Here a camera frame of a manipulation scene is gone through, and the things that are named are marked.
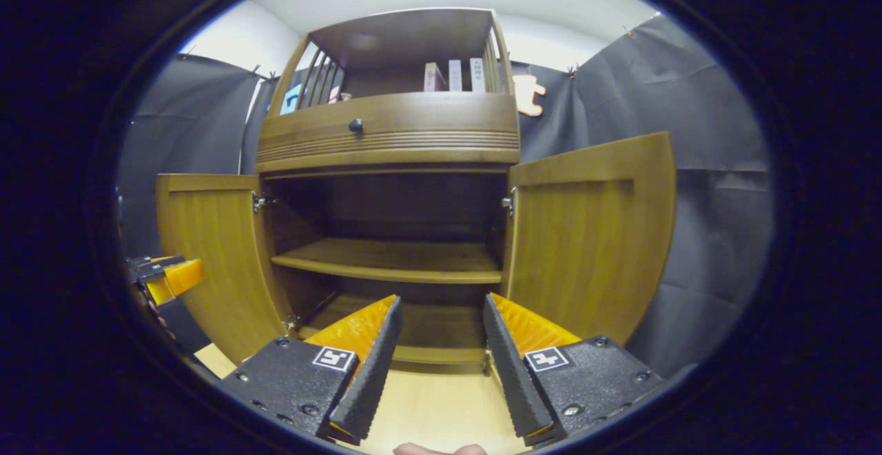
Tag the black round drawer knob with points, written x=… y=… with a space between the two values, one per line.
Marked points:
x=355 y=125

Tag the wooden shoe cabinet door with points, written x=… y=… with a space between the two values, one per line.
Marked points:
x=213 y=262
x=592 y=234

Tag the grey book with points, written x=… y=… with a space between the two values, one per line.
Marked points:
x=455 y=76

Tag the metal door hinge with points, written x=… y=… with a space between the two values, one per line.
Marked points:
x=508 y=202
x=259 y=202
x=293 y=322

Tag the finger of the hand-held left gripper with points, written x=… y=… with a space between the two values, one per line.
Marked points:
x=182 y=277

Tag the wooden double-door shoe cabinet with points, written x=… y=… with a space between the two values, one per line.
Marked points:
x=413 y=34

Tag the wooden cabinet shelf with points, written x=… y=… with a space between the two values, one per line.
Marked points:
x=393 y=262

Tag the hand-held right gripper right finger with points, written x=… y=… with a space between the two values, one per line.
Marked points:
x=517 y=379

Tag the wooden cabinet drawer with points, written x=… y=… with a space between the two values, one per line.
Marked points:
x=441 y=120

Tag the white book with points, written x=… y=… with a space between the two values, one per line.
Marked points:
x=477 y=74

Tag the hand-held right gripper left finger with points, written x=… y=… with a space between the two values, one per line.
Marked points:
x=372 y=379

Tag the purple book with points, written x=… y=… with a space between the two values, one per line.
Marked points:
x=433 y=78

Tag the black backdrop cloth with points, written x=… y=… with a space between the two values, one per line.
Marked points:
x=703 y=200

